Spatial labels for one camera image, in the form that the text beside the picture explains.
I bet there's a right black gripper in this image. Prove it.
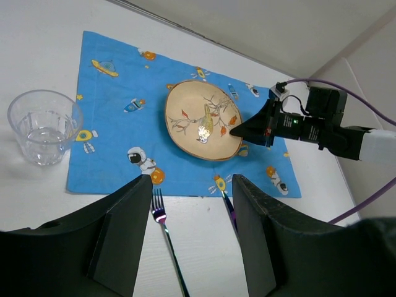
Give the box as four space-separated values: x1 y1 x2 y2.
230 99 334 147

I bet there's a blue patterned cloth placemat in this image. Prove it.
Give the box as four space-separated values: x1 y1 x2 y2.
67 32 301 198

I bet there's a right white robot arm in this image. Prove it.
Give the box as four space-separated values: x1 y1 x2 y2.
230 82 395 165

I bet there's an iridescent fork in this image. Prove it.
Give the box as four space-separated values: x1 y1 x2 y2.
151 189 190 297

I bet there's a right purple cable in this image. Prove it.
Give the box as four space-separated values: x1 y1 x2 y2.
284 79 396 225

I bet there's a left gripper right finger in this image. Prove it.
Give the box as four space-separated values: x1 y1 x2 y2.
232 174 395 296

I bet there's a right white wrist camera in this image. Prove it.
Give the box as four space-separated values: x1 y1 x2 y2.
269 82 290 101

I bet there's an iridescent knife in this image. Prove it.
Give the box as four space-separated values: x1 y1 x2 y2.
221 191 238 236

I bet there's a clear plastic cup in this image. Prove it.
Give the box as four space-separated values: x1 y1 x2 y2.
7 89 84 166

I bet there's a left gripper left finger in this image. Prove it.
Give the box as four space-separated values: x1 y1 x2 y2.
1 175 153 296

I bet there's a beige floral plate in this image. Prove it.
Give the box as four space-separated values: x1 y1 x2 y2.
165 80 243 161

